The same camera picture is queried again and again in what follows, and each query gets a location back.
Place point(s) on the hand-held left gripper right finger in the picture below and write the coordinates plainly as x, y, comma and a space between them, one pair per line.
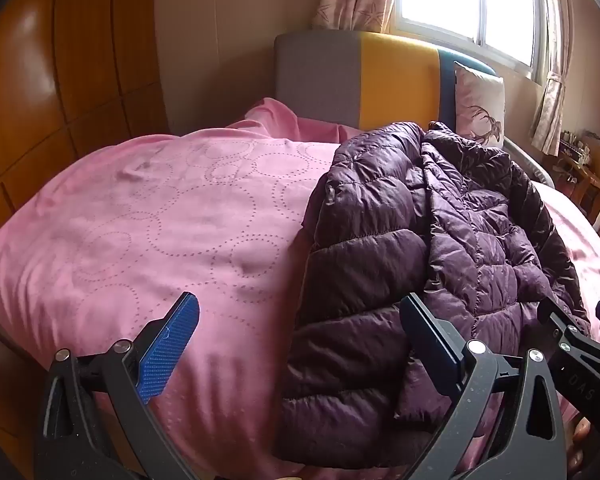
432, 335

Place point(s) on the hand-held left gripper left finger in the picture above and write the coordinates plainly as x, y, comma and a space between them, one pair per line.
170, 340

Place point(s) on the purple quilted puffer jacket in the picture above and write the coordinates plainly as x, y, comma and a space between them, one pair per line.
370, 240

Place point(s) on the person's right hand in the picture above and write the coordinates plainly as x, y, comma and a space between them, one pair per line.
581, 435

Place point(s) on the pink dotted bed sheet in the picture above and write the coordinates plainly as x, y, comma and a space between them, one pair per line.
155, 240

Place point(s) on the cluttered wooden desk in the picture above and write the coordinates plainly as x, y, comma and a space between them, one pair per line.
592, 165

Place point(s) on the deer print pillow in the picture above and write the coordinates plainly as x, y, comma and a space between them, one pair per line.
480, 105

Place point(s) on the grey yellow blue headboard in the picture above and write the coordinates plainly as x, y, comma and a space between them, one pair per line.
380, 80

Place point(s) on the wooden wardrobe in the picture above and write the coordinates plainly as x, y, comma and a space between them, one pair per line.
55, 60

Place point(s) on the window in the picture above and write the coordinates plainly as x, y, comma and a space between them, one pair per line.
470, 0

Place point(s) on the grey bed rail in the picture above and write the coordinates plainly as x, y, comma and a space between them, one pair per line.
535, 167

